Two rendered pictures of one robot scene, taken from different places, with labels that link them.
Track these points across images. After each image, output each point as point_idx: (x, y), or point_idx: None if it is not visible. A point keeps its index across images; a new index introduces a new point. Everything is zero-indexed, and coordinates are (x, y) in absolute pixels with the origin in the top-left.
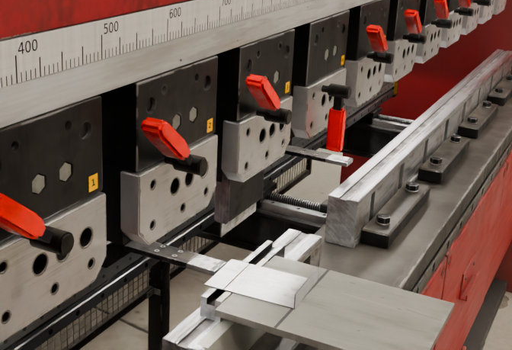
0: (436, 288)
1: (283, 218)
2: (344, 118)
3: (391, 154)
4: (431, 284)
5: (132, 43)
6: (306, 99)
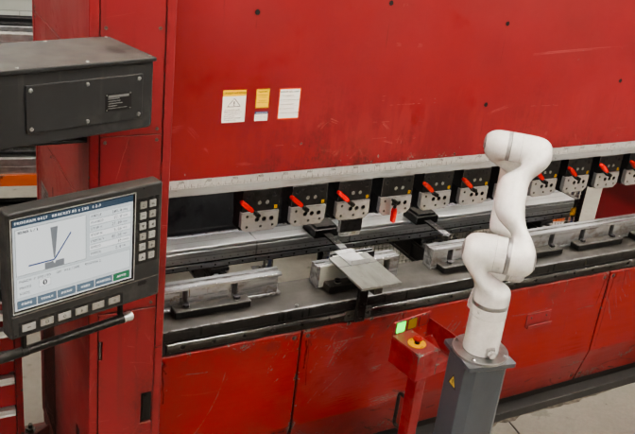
0: None
1: None
2: (395, 212)
3: None
4: None
5: (292, 177)
6: (380, 201)
